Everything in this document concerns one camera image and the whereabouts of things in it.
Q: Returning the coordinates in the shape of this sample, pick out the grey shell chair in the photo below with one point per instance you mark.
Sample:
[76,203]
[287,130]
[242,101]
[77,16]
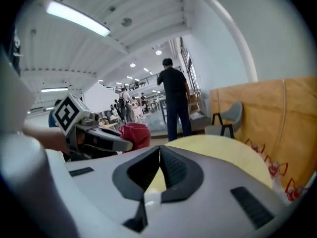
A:
[234,113]

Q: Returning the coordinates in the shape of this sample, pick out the round ceiling vent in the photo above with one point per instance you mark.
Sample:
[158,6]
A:
[126,22]

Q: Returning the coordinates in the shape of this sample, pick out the pink cloth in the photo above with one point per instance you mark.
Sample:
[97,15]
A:
[138,135]

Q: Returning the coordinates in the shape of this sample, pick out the round wooden table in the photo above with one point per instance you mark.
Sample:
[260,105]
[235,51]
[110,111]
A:
[218,150]

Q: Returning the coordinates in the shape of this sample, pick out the white wall pipe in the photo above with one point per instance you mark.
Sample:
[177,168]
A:
[237,33]

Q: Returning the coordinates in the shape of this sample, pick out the orange wrapped flat panel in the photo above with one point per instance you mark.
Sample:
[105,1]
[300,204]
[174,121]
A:
[272,113]

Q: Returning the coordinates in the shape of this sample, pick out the clear plastic bags red print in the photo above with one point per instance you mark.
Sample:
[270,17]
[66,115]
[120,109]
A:
[258,149]
[294,191]

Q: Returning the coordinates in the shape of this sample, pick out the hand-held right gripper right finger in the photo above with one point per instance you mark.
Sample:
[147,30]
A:
[210,207]

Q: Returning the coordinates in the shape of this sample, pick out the person's left forearm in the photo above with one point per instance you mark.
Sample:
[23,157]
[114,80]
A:
[47,137]

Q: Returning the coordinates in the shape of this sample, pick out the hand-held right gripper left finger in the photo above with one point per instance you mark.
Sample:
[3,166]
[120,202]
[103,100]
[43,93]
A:
[99,195]

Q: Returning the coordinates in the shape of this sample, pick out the long ceiling tube light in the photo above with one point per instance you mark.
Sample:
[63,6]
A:
[76,17]
[54,90]

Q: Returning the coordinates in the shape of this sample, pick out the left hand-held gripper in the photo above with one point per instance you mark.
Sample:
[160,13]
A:
[68,113]

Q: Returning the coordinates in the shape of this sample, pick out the round ceiling downlight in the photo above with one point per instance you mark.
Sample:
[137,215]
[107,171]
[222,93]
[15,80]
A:
[158,52]
[132,65]

